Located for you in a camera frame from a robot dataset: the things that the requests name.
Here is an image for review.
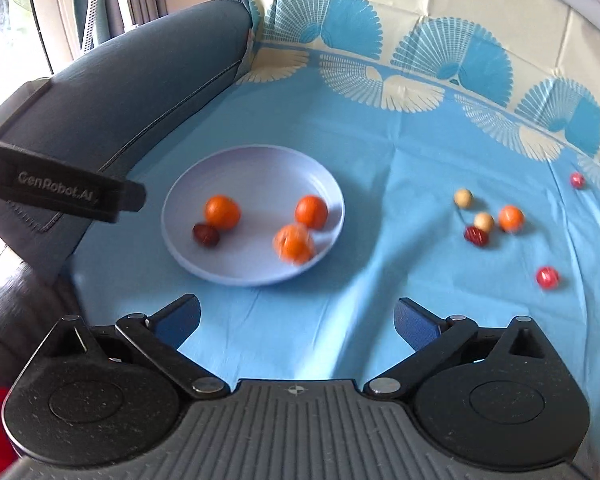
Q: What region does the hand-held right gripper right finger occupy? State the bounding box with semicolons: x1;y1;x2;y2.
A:
364;297;566;395

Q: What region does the grey green curtain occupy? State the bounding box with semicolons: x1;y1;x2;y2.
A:
77;0;241;56

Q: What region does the blue fan printed cloth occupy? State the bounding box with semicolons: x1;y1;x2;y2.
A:
70;0;600;480

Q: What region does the small orange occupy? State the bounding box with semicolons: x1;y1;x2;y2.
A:
498;205;525;233

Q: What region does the large bare orange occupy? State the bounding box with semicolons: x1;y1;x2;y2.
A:
204;195;242;232

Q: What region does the white window frame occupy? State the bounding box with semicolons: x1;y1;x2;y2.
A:
22;0;96;73

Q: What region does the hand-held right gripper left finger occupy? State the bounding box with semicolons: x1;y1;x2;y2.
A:
32;294;231;400

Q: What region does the dark red date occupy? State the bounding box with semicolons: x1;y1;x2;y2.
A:
193;222;221;248
463;226;490;248

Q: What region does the blue denim sofa armrest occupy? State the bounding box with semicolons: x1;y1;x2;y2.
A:
0;0;253;261

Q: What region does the light purple plate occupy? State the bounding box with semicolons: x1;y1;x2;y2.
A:
161;145;346;287

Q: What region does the red plastic fruit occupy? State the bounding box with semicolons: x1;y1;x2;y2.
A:
536;266;560;290

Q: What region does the plastic wrapped orange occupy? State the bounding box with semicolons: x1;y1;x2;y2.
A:
295;195;329;230
272;224;315;264

